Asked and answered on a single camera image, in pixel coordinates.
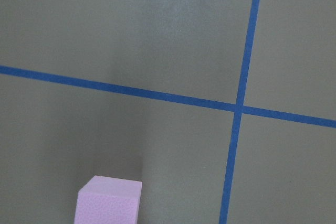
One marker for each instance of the pink foam block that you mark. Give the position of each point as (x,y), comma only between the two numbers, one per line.
(108,200)

